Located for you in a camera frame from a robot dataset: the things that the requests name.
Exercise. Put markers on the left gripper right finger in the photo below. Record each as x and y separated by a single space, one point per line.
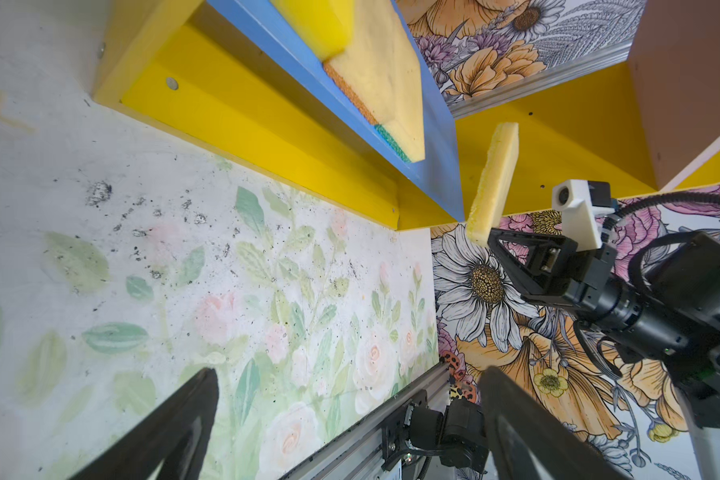
527 442

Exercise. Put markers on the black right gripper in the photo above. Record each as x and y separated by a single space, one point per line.
671 314

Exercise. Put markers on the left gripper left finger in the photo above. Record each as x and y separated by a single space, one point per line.
171 441

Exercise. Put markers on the tan yellow sponge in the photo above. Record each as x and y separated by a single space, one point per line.
494 183

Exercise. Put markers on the bright yellow square sponge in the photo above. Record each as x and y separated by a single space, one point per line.
325 26

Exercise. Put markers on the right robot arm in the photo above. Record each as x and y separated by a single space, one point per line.
589 269

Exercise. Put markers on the yellow shelf with coloured boards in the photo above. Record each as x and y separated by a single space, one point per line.
603 92

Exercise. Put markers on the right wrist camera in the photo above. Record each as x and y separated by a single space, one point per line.
580 203

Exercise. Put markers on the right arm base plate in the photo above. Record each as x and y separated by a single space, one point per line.
396 445

